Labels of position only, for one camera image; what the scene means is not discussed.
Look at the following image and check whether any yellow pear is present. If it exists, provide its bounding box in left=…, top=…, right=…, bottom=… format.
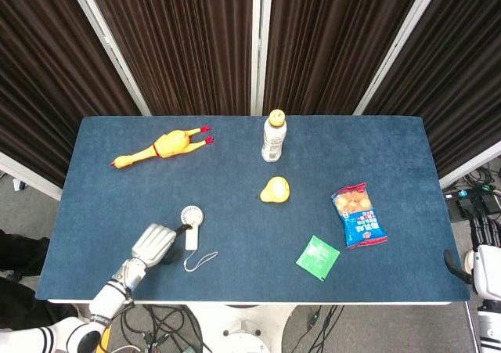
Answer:
left=259, top=175, right=291, bottom=204

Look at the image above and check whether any black floor cable cluster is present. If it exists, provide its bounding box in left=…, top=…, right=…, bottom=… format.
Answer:
left=442, top=164, right=501, bottom=221

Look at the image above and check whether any black cable bundle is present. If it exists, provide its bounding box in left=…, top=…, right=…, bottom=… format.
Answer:
left=117, top=304, right=204, bottom=353

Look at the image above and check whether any white bottle yellow cap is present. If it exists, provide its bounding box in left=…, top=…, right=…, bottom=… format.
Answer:
left=261, top=109, right=288, bottom=163

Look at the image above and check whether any blue table cloth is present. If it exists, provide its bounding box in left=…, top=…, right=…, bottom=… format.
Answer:
left=34, top=114, right=470, bottom=303

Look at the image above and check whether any white handheld mini fan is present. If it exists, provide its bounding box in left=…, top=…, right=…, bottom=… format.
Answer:
left=180, top=206, right=219, bottom=273

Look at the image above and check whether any yellow rubber chicken toy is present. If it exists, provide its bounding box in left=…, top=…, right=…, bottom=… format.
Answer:
left=109, top=125, right=215, bottom=170

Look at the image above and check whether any black power adapter box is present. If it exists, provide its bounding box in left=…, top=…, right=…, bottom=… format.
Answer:
left=445, top=196, right=477, bottom=221

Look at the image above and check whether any white table frame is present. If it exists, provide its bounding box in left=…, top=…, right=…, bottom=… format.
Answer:
left=46, top=298, right=469, bottom=306

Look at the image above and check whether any green sachet packet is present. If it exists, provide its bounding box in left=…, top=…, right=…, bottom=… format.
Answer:
left=295, top=235, right=341, bottom=283

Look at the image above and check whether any black cable with connector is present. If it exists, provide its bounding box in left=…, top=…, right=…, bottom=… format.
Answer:
left=289, top=304, right=345, bottom=353

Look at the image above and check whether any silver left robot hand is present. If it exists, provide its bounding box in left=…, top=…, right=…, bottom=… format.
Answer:
left=131, top=222, right=193, bottom=268

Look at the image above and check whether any blue red snack bag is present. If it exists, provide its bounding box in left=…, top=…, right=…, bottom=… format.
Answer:
left=330, top=182, right=389, bottom=250

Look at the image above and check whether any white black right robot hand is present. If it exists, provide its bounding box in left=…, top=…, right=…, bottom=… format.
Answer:
left=443, top=207, right=501, bottom=296

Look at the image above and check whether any black fabric object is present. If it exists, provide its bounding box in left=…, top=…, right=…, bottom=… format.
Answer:
left=0, top=229, right=79, bottom=329

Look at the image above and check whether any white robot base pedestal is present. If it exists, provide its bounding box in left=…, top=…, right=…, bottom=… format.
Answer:
left=187, top=304, right=297, bottom=353

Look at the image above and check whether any brown pleated partition panel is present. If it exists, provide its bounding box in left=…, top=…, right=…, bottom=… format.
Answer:
left=351, top=0, right=501, bottom=189
left=0, top=0, right=152, bottom=201
left=261, top=0, right=445, bottom=116
left=64, top=0, right=263, bottom=116

